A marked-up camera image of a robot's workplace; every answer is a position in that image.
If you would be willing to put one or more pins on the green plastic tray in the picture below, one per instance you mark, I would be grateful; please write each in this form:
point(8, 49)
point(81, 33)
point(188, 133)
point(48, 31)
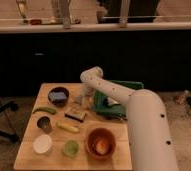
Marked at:
point(117, 111)

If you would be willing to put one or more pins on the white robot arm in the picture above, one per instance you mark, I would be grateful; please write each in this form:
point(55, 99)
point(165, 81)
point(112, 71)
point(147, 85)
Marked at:
point(148, 130)

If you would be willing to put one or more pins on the blue sponge in bowl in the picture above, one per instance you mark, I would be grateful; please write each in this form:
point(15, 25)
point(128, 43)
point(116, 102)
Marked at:
point(57, 96)

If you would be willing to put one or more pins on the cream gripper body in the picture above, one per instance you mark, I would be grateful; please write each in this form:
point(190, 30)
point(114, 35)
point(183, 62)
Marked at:
point(87, 97)

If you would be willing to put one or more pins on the green cup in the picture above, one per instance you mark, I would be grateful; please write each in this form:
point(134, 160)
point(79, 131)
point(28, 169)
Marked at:
point(70, 148)

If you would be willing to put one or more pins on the wooden folding table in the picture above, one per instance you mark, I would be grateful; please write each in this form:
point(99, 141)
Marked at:
point(28, 160)

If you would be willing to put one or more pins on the small metal cup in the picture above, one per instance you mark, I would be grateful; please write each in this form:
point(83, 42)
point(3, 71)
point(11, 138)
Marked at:
point(44, 124)

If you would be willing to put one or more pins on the orange bowl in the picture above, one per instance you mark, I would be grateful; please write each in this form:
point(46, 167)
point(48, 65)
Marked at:
point(100, 133)

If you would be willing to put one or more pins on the black office chair base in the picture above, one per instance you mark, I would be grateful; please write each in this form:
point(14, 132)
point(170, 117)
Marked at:
point(6, 129)

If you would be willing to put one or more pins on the white cup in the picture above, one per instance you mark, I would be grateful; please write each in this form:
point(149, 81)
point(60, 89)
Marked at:
point(43, 144)

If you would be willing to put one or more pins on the dark brown bowl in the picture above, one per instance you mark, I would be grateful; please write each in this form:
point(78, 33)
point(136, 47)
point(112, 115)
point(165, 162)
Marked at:
point(59, 89)

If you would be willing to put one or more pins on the orange fruit in bowl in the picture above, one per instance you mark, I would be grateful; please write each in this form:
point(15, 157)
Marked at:
point(101, 146)

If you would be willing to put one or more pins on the brown black block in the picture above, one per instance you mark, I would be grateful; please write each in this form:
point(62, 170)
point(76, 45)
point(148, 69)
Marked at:
point(75, 114)

